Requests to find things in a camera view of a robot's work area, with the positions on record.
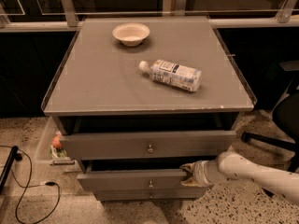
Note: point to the metal bracket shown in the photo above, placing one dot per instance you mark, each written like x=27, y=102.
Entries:
x=70, y=13
x=285, y=13

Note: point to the grey top drawer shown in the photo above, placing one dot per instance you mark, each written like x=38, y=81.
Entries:
x=112, y=146

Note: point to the green white packet in bin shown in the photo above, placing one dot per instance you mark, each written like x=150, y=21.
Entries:
x=58, y=153

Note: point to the right metal bracket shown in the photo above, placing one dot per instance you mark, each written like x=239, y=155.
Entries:
x=285, y=13

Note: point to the white paper bowl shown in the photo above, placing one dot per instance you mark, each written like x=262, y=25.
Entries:
x=131, y=34

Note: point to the grey drawer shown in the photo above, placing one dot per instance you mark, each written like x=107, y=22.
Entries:
x=112, y=146
x=136, y=174
x=148, y=194

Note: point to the grey drawer cabinet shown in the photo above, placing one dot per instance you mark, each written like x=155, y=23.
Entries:
x=100, y=89

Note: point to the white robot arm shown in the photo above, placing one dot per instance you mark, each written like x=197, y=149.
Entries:
x=230, y=166

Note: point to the grey bottom drawer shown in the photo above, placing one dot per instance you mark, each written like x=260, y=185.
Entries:
x=148, y=194

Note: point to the black bar on floor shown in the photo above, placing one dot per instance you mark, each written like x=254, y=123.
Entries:
x=10, y=159

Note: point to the orange round object in bin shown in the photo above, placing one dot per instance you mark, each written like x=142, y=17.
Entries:
x=56, y=142

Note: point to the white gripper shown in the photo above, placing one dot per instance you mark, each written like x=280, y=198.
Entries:
x=201, y=173

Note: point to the left metal bracket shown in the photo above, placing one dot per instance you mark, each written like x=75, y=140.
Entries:
x=70, y=13

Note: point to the clear plastic water bottle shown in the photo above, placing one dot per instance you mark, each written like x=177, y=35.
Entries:
x=173, y=74

